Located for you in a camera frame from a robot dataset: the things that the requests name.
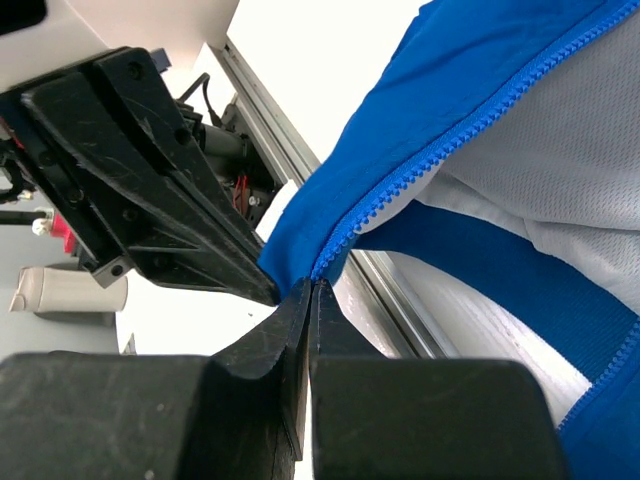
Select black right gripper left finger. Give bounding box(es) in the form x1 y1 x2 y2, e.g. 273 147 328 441
1 279 313 479

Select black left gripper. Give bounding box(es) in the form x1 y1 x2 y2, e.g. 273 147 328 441
1 48 279 306

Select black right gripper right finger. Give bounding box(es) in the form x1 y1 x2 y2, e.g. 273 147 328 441
309 281 569 479

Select blue white red hooded jacket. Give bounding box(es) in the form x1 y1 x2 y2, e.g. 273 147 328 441
259 1 639 479

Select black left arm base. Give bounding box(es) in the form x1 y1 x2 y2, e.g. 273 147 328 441
176 73 282 228

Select grey cylindrical container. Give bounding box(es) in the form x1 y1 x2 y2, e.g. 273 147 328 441
9 267 128 313

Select aluminium table frame rail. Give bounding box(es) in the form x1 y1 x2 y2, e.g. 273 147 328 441
211 40 458 358

